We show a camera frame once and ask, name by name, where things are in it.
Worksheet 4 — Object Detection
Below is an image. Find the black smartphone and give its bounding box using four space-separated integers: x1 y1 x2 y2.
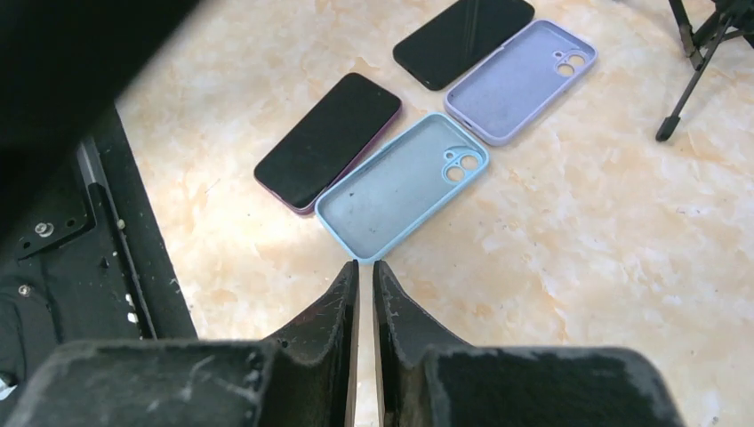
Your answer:
392 0 535 92
253 72 402 215

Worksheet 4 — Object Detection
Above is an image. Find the light blue phone case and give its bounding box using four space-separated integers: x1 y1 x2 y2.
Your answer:
315 113 489 263

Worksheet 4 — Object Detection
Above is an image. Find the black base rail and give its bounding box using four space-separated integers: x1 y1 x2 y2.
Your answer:
1 109 197 412

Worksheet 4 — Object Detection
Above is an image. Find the lilac phone case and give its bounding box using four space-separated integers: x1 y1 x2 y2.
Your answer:
445 20 598 147

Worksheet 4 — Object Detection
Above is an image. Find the black mini tripod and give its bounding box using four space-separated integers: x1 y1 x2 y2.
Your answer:
655 0 753 142

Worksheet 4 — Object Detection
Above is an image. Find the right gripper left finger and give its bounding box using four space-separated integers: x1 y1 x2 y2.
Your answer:
2 261 359 426

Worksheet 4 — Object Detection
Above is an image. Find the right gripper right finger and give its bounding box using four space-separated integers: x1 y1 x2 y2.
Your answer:
373 261 684 426

